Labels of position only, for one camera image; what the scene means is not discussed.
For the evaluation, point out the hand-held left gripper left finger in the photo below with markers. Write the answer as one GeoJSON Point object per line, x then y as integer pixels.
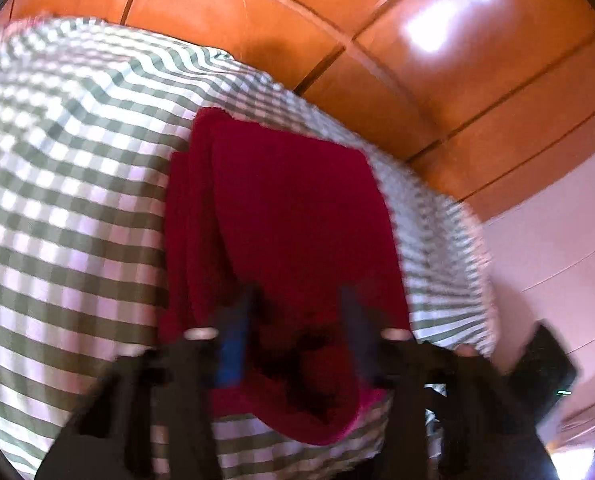
{"type": "Point", "coordinates": [232, 352]}

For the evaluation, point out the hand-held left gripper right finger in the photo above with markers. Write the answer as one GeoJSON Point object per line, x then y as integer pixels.
{"type": "Point", "coordinates": [362, 340]}

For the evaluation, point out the red shirt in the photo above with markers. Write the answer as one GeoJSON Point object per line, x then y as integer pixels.
{"type": "Point", "coordinates": [297, 220]}

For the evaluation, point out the green white checked bed sheet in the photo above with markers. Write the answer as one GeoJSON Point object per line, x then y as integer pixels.
{"type": "Point", "coordinates": [67, 200]}

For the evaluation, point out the wooden wardrobe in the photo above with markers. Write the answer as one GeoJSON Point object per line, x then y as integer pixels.
{"type": "Point", "coordinates": [277, 25]}

